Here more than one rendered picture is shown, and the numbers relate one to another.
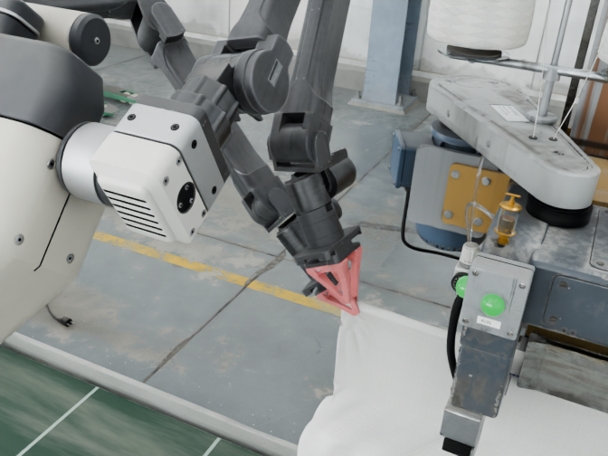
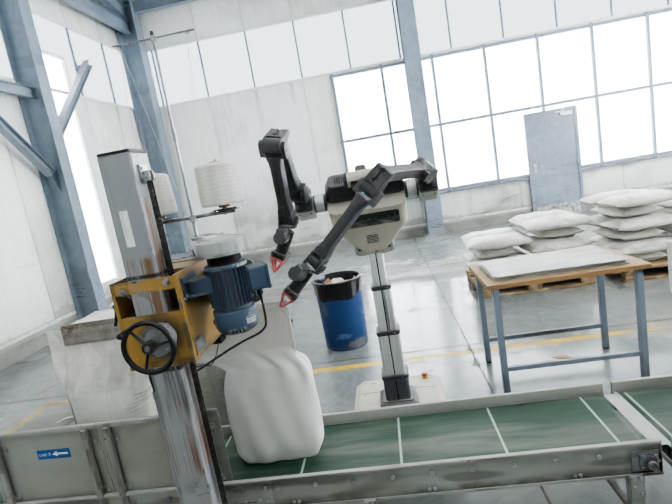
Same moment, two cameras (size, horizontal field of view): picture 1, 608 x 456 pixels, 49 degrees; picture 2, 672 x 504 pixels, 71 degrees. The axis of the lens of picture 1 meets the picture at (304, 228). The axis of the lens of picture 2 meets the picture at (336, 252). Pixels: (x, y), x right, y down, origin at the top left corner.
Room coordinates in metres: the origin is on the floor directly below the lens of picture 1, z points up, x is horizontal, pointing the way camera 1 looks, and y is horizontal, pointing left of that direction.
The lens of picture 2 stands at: (2.96, -0.41, 1.57)
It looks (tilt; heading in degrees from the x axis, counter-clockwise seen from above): 9 degrees down; 163
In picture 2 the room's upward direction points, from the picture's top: 10 degrees counter-clockwise
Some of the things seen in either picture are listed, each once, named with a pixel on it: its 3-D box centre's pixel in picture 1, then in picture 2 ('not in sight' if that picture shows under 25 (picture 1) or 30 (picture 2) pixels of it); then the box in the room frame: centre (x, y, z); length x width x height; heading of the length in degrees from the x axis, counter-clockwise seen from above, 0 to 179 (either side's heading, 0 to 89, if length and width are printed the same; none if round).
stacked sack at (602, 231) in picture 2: not in sight; (625, 230); (-0.88, 4.02, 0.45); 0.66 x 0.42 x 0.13; 159
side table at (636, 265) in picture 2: not in sight; (554, 318); (0.47, 1.78, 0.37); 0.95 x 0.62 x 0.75; 66
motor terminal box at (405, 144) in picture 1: (411, 165); (258, 278); (1.27, -0.21, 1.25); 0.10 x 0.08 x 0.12; 1
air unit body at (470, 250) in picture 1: (465, 286); not in sight; (0.99, -0.29, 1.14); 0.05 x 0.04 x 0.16; 156
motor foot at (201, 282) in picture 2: not in sight; (201, 284); (1.28, -0.40, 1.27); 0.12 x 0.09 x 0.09; 156
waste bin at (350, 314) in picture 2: not in sight; (342, 310); (-1.11, 0.78, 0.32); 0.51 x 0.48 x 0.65; 156
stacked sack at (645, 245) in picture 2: not in sight; (642, 244); (-0.64, 3.96, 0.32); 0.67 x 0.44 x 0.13; 66
